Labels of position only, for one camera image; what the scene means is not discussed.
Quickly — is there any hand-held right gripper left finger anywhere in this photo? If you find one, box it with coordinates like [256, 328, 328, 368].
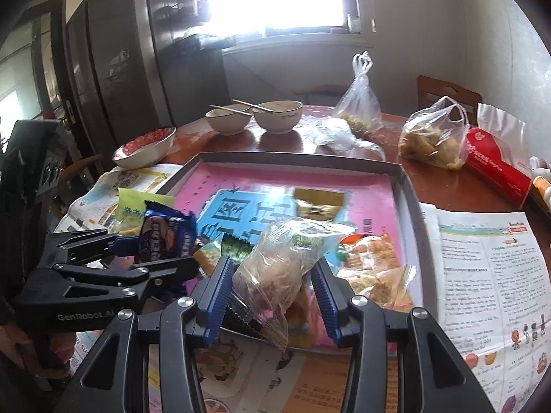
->
[64, 256, 236, 413]

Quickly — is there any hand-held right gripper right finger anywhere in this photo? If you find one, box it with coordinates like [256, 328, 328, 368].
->
[311, 260, 496, 413]

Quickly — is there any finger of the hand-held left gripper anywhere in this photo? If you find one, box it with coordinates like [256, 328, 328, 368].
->
[52, 229, 141, 264]
[39, 255, 199, 298]

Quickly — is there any blue cookie packet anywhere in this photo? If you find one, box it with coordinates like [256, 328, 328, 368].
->
[137, 201, 199, 264]

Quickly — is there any clear floss cake packet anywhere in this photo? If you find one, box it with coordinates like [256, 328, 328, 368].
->
[340, 264, 417, 308]

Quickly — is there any clear brown pastry packet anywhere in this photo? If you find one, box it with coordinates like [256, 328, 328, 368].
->
[232, 217, 356, 351]

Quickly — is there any dark cardboard box tray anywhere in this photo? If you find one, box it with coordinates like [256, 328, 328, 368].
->
[157, 151, 431, 356]

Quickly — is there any light green snack packet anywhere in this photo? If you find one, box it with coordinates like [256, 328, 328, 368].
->
[113, 188, 174, 236]

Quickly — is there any pale yellow small packet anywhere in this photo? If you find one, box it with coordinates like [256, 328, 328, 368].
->
[196, 243, 221, 277]

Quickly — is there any dark green small packet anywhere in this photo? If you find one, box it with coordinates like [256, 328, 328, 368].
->
[220, 236, 256, 264]

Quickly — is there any colourful newspaper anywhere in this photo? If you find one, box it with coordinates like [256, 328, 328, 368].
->
[56, 163, 401, 413]

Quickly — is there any wooden chair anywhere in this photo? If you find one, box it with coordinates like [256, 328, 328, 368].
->
[60, 154, 106, 190]
[417, 75, 483, 125]

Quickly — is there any red and white bowl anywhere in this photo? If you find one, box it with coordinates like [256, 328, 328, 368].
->
[112, 126, 177, 169]

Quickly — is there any text newspaper page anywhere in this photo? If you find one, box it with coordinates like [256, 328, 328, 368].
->
[419, 202, 551, 413]

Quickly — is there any beige ceramic bowl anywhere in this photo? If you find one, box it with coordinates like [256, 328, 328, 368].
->
[252, 101, 304, 135]
[205, 109, 253, 135]

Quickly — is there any crumpled clear plastic wrap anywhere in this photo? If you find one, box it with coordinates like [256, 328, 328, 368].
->
[301, 118, 386, 160]

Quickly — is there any wooden chopstick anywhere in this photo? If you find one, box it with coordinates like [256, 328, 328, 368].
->
[209, 104, 253, 115]
[231, 99, 270, 113]

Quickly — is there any plastic bag of fried food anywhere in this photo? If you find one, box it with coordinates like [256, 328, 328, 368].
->
[398, 97, 470, 170]

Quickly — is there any dark refrigerator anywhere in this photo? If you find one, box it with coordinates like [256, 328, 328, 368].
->
[64, 0, 225, 149]

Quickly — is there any knotted clear plastic bag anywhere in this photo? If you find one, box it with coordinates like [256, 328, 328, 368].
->
[333, 52, 384, 135]

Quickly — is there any red tissue pack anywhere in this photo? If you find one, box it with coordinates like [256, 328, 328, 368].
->
[465, 103, 537, 209]

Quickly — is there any orange label bottle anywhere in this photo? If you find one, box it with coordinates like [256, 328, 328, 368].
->
[533, 178, 551, 209]

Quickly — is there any white medicine bottle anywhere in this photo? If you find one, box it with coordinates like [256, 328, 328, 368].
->
[529, 156, 551, 178]

